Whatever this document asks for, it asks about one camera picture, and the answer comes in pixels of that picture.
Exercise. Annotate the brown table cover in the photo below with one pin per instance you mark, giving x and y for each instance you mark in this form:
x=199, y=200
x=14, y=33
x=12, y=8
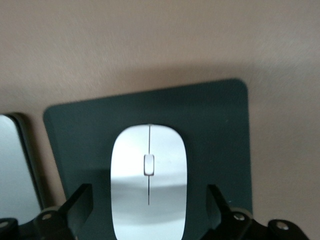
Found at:
x=150, y=37

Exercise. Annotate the white computer mouse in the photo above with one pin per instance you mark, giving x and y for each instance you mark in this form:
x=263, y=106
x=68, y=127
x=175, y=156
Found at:
x=170, y=162

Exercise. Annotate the silver laptop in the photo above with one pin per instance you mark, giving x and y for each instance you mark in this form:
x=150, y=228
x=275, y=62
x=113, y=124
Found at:
x=12, y=162

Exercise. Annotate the black mouse pad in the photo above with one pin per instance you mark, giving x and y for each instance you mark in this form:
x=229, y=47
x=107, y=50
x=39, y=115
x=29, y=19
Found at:
x=212, y=125

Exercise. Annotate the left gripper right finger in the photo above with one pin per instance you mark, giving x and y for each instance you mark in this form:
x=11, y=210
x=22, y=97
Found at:
x=230, y=225

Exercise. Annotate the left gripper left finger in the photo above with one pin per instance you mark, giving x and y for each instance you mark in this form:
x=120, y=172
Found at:
x=62, y=225

